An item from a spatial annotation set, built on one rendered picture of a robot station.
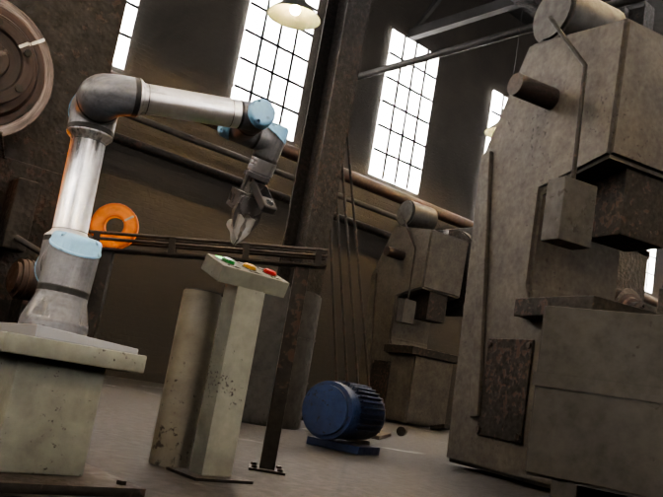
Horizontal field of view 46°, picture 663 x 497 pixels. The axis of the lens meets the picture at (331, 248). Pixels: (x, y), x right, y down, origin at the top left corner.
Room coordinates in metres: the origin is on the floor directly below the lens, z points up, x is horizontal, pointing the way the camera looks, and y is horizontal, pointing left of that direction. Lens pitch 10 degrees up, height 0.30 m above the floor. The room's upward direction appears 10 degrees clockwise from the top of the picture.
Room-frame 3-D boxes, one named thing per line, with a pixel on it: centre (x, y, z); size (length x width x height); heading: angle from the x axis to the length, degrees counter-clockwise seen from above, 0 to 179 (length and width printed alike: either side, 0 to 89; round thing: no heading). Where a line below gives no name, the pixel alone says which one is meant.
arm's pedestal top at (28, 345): (1.78, 0.59, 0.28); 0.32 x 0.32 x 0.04; 41
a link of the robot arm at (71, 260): (1.80, 0.59, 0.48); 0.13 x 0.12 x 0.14; 26
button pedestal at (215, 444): (2.26, 0.23, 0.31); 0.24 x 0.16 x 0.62; 130
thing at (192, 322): (2.36, 0.36, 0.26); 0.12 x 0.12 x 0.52
